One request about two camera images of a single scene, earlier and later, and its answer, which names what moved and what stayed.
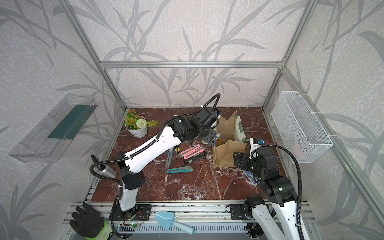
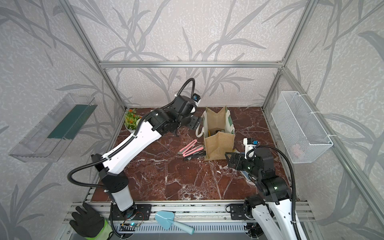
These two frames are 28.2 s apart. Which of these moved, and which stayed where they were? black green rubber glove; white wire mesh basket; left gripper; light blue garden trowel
Moved: left gripper
Stayed: black green rubber glove; light blue garden trowel; white wire mesh basket
